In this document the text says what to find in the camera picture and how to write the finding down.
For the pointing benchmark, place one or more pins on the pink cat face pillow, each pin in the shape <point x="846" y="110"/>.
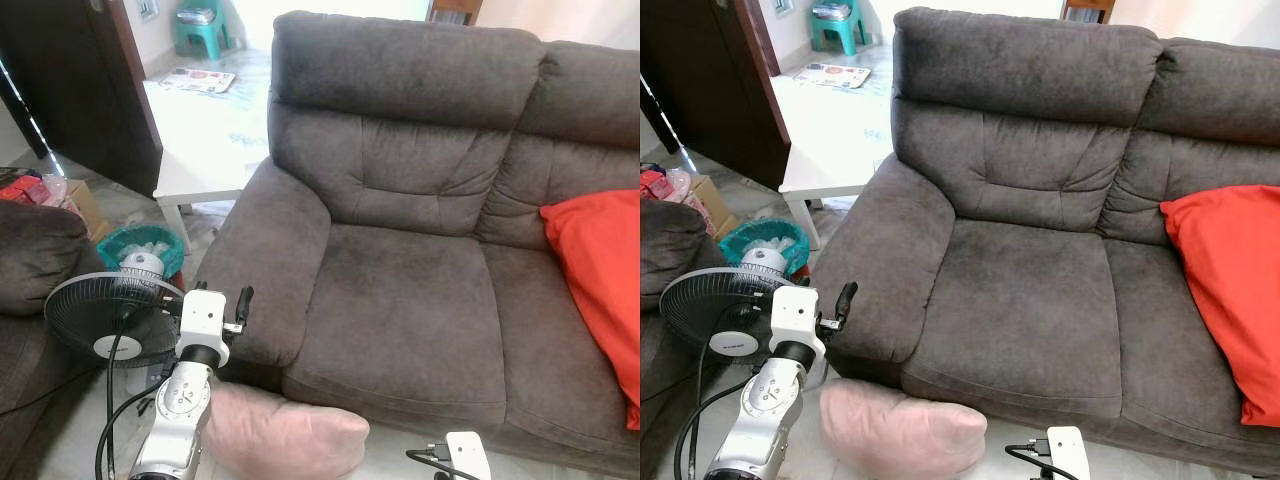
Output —
<point x="895" y="435"/>
<point x="280" y="435"/>

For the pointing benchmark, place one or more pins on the black and white floor fan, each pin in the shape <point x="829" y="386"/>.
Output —
<point x="85" y="310"/>
<point x="700" y="305"/>

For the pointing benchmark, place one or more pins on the dark grey fabric sofa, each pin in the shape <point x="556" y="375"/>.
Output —
<point x="400" y="300"/>
<point x="1020" y="300"/>

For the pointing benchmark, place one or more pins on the patterned floor mat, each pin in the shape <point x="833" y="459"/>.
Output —
<point x="198" y="80"/>
<point x="832" y="75"/>

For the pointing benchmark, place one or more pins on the red pillow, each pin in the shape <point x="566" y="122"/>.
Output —
<point x="600" y="270"/>
<point x="1230" y="280"/>

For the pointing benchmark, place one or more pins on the teal plastic basket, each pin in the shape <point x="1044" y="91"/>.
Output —
<point x="735" y="240"/>
<point x="115" y="245"/>

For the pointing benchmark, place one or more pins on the white side table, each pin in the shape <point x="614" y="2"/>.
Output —
<point x="830" y="140"/>
<point x="210" y="150"/>

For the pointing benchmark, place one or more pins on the brown cardboard box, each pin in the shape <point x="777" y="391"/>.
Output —
<point x="88" y="205"/>
<point x="712" y="200"/>

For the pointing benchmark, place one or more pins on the dark grey armchair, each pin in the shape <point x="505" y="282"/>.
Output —
<point x="40" y="250"/>
<point x="670" y="240"/>

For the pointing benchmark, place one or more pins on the red packets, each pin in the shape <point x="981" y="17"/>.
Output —
<point x="20" y="188"/>
<point x="655" y="185"/>

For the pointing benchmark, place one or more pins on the dark wooden door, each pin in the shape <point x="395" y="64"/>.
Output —
<point x="700" y="80"/>
<point x="70" y="80"/>

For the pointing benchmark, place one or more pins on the teal plastic stool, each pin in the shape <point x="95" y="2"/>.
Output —
<point x="835" y="35"/>
<point x="200" y="38"/>

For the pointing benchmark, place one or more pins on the brown wooden furniture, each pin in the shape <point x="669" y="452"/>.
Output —
<point x="1088" y="9"/>
<point x="455" y="10"/>

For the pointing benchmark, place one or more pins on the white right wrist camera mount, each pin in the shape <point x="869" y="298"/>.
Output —
<point x="470" y="455"/>
<point x="1068" y="452"/>

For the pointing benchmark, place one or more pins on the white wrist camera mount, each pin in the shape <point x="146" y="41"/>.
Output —
<point x="1068" y="452"/>
<point x="470" y="455"/>
<point x="203" y="320"/>
<point x="795" y="315"/>

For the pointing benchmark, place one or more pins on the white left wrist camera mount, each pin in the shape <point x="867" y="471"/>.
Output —
<point x="795" y="315"/>
<point x="203" y="320"/>

